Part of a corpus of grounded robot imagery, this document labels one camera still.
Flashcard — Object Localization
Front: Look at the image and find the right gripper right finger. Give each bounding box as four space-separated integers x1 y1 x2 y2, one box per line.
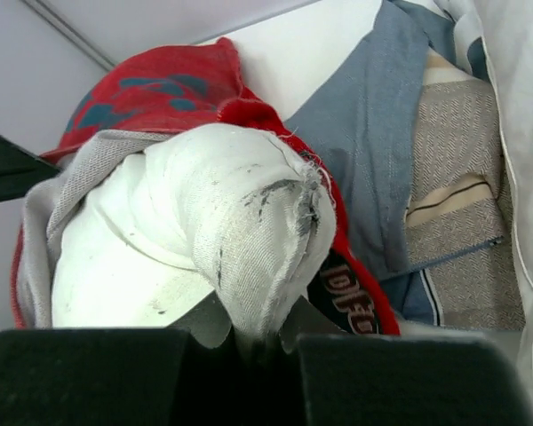
279 299 533 425

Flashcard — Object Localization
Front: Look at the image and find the red pillowcase with grey print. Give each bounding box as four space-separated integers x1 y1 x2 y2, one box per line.
11 37 399 335

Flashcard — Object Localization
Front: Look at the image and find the beige grey pillowcase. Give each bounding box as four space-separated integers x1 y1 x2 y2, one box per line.
390 52 524 331

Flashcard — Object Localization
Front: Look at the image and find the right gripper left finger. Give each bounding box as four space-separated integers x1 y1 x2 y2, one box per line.
0 296 258 425

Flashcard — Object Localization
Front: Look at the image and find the blue grey pillowcase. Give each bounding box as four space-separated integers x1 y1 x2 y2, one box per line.
288 1 451 313

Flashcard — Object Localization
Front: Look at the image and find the white bare pillow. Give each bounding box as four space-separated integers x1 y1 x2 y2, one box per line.
433 0 533 426

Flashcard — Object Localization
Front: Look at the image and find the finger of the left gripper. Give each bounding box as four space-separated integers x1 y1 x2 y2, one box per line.
0 135 60 202

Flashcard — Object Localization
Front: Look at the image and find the left aluminium corner post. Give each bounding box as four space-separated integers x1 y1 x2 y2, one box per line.
21 0 116 72

